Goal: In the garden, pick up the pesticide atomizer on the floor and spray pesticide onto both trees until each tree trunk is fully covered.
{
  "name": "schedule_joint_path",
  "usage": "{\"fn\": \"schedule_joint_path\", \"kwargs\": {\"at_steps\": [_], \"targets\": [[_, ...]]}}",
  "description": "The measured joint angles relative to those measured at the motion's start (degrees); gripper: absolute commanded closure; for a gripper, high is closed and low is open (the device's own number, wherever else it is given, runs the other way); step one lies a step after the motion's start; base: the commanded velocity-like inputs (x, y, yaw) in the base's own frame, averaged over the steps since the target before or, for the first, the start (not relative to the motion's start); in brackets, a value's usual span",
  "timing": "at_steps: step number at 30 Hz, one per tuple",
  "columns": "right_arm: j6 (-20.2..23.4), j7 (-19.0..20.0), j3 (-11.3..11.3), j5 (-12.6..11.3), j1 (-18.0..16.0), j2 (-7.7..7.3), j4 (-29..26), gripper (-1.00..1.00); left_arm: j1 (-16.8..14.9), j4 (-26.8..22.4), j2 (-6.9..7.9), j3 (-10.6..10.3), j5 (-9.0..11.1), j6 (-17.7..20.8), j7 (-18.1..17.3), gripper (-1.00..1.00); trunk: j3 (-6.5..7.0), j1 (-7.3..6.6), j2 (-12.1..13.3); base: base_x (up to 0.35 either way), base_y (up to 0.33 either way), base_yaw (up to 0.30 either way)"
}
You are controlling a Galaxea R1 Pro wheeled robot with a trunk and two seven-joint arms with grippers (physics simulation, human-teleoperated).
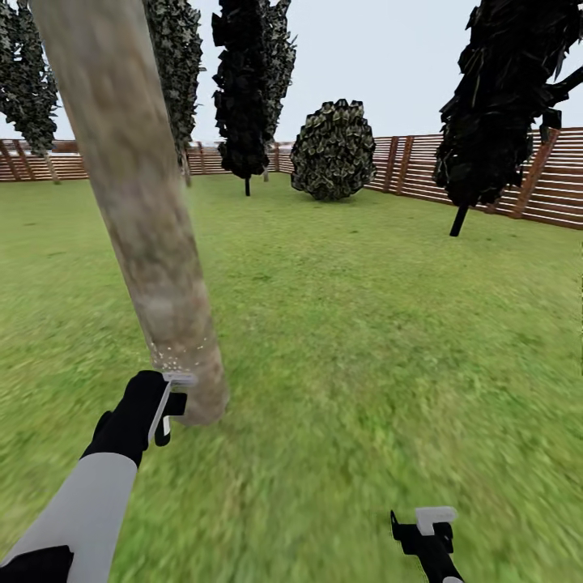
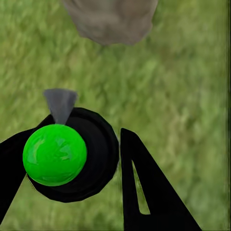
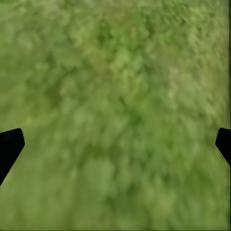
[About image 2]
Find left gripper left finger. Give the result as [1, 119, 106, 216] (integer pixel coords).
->
[0, 128, 35, 224]

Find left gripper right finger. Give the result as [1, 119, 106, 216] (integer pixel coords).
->
[120, 128, 202, 231]

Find tree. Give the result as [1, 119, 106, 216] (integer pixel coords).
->
[61, 0, 158, 46]

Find pesticide atomizer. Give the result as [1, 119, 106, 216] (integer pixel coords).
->
[23, 88, 120, 203]

